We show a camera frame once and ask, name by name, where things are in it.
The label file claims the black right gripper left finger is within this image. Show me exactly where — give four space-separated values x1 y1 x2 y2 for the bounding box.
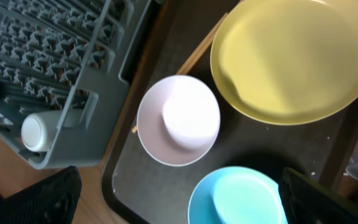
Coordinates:
0 166 82 224

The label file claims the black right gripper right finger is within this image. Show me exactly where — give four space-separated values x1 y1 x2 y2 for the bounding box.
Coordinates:
278 167 358 224

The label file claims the light blue bowl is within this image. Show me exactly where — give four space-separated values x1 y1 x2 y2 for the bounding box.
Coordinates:
188 166 287 224

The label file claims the pale green cup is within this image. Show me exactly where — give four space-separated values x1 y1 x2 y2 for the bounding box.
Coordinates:
21 111 62 152

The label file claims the grey plastic dishwasher rack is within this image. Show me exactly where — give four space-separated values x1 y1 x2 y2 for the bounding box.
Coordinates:
0 0 158 169

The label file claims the dark brown serving tray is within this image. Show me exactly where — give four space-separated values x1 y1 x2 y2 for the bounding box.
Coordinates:
101 1 358 223

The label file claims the wooden chopstick right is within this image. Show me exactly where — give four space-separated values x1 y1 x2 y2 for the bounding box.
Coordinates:
131 12 229 134

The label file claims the yellow plate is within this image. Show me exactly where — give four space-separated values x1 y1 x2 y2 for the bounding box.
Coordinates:
210 0 358 125

